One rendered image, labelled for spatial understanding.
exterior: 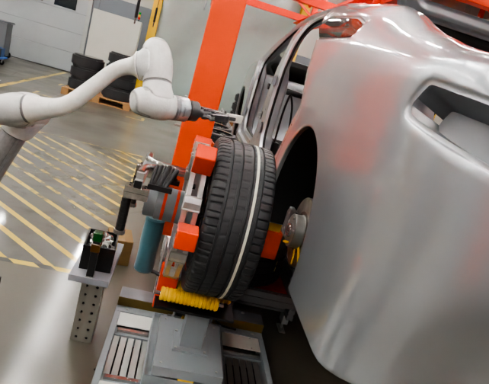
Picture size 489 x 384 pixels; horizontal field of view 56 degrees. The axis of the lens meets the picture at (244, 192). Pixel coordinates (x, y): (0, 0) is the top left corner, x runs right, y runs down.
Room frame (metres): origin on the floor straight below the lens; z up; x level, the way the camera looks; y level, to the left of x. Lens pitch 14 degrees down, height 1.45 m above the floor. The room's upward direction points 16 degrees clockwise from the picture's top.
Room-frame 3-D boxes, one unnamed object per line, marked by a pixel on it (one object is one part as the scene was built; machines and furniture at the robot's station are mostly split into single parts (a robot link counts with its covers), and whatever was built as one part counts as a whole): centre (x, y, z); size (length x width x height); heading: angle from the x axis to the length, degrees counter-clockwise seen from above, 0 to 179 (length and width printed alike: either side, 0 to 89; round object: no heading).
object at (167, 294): (1.76, 0.09, 0.51); 0.29 x 0.06 x 0.06; 100
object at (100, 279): (2.01, 0.57, 0.44); 0.43 x 0.17 x 0.03; 10
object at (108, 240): (1.96, 0.56, 0.51); 0.20 x 0.14 x 0.13; 14
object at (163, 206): (1.85, 0.28, 0.85); 0.21 x 0.14 x 0.14; 100
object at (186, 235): (1.55, 0.15, 0.85); 0.09 x 0.08 x 0.07; 10
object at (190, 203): (1.86, 0.21, 0.85); 0.54 x 0.07 x 0.54; 10
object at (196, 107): (1.74, 0.25, 1.26); 0.09 x 0.08 x 0.07; 125
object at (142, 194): (1.65, 0.39, 0.93); 0.09 x 0.05 x 0.05; 100
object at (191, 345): (1.89, 0.04, 0.32); 0.40 x 0.30 x 0.28; 10
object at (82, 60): (9.98, 3.58, 0.55); 1.40 x 0.80 x 1.09; 101
